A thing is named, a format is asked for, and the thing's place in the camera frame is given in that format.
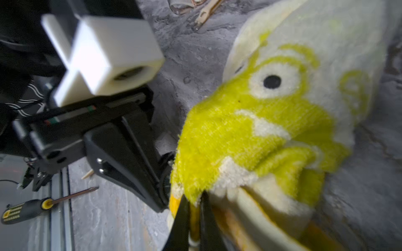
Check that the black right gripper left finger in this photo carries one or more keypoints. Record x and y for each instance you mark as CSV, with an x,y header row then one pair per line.
x,y
178,238

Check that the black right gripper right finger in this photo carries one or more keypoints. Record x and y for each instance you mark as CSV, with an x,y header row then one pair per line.
x,y
211,238

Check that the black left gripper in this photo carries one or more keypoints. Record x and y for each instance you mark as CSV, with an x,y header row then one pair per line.
x,y
112,132

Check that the yellow green white towel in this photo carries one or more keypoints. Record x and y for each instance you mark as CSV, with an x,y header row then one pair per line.
x,y
300,76

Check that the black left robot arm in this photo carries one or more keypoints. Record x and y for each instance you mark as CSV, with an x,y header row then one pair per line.
x,y
31,68

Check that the white dial watch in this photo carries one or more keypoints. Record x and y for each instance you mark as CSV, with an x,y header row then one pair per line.
x,y
180,7

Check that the black yellow screwdriver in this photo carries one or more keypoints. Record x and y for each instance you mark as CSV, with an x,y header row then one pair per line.
x,y
33,208

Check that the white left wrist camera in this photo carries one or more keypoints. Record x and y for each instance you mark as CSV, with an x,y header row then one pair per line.
x,y
107,56

